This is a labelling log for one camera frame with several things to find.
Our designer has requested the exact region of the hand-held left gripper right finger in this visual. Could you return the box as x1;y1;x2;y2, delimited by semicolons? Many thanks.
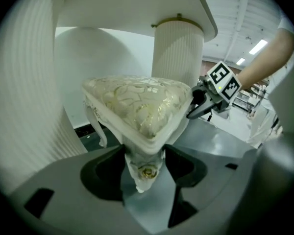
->
165;144;263;235

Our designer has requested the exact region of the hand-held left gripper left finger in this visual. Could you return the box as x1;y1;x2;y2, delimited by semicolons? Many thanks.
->
9;145;147;235

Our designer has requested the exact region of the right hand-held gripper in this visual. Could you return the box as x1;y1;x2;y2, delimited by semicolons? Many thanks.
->
187;60;243;119

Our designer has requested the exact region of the white curved desk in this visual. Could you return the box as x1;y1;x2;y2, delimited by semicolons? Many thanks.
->
0;0;219;195

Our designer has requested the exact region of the cream upholstered stool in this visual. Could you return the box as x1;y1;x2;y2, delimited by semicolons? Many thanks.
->
82;74;193;193

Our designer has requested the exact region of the person's right forearm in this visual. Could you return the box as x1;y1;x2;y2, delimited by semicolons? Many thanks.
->
236;28;294;90

